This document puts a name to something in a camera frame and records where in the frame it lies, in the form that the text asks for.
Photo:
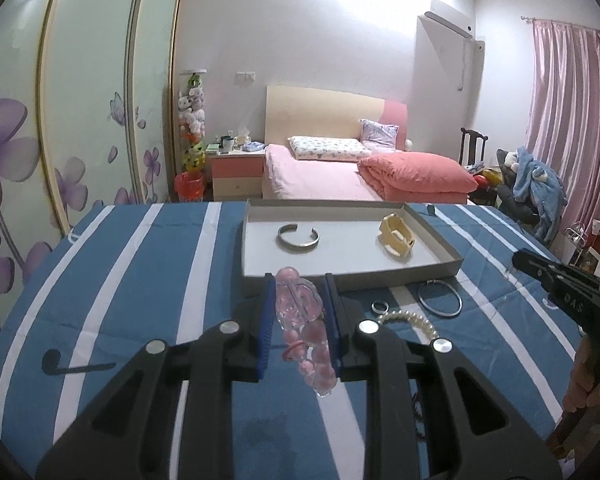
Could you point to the light blue cloth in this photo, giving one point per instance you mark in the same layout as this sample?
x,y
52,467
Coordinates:
x,y
254,147

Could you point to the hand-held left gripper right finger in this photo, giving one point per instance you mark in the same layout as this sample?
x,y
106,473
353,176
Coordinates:
x,y
333,330

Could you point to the tissue box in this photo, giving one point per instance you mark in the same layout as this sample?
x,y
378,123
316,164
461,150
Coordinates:
x,y
242,140

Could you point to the white wall socket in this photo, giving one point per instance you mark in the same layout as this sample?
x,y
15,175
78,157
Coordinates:
x,y
246,77

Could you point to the lilac pillow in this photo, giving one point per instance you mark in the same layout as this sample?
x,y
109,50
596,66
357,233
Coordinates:
x,y
379,135

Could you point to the white patterned pillow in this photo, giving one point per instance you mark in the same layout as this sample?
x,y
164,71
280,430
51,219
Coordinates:
x,y
330,149

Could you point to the clear tube of plush toys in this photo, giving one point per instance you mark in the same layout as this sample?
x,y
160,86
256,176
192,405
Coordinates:
x,y
191,115

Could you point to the flower print sliding wardrobe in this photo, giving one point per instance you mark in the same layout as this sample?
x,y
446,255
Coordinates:
x,y
80,110

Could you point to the pink beige nightstand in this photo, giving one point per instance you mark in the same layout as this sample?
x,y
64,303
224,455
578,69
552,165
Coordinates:
x,y
237,175

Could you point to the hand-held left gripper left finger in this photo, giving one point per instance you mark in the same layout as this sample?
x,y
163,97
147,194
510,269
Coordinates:
x,y
266,325

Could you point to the green book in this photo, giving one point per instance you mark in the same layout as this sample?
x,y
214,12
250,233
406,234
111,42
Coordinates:
x,y
212,148

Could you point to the dark wooden chair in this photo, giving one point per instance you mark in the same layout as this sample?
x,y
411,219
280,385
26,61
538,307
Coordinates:
x,y
472,145

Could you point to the thin silver hoop bangle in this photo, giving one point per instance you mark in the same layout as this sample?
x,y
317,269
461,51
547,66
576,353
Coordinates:
x,y
434,282

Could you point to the beige pink headboard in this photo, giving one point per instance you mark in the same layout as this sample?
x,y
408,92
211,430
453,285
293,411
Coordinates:
x,y
320,110

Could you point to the bed with pink sheet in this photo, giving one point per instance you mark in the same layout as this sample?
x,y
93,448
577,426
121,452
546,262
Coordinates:
x,y
310,180

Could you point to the coral folded quilt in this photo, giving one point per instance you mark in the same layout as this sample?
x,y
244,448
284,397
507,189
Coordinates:
x,y
415,175

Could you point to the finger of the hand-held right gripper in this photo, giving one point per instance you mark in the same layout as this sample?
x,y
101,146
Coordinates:
x,y
532,265

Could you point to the curtain rod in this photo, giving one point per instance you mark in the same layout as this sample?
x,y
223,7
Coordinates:
x,y
565,23

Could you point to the grey cardboard tray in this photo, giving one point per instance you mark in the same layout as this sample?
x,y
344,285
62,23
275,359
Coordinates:
x,y
340,255

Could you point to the blue white striped tablecloth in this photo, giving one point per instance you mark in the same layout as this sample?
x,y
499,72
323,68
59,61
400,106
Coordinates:
x,y
130,310

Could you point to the blue plush garment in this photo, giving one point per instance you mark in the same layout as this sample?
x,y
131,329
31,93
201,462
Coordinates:
x,y
537,185

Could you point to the silver cuff bangle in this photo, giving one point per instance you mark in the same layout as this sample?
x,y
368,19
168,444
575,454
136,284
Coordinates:
x,y
300,246

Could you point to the colourful toys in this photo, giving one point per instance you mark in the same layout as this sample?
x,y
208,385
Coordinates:
x,y
486,179

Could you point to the person's right hand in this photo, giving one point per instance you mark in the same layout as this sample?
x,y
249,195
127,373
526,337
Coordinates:
x,y
587,375

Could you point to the red waste bin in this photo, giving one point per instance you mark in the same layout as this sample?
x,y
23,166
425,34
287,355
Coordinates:
x,y
189,187

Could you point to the grey padded chair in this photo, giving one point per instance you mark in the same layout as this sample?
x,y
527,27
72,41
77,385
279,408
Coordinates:
x,y
507,192

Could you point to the pink curtain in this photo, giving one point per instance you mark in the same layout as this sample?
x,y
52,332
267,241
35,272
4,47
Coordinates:
x,y
575,125

